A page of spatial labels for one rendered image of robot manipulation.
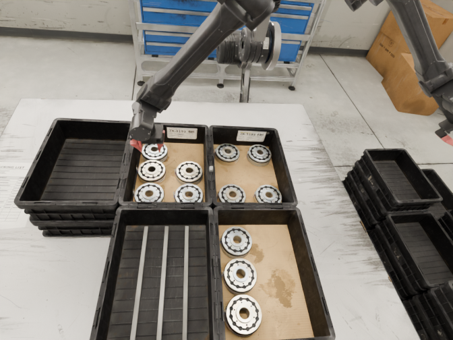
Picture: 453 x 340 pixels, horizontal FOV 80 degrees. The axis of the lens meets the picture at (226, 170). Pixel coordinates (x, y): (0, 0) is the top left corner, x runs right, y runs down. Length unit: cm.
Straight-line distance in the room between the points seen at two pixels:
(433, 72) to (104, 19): 335
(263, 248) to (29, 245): 82
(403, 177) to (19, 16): 396
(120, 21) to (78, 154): 268
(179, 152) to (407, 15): 86
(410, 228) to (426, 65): 122
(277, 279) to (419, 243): 117
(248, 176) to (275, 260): 36
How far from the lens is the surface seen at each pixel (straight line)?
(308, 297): 94
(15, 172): 145
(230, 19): 63
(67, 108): 169
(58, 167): 121
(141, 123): 79
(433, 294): 169
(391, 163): 210
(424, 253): 194
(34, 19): 400
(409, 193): 198
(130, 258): 94
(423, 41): 90
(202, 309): 89
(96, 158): 120
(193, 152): 118
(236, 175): 112
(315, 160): 149
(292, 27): 298
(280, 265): 97
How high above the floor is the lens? 169
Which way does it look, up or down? 50 degrees down
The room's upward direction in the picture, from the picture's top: 11 degrees clockwise
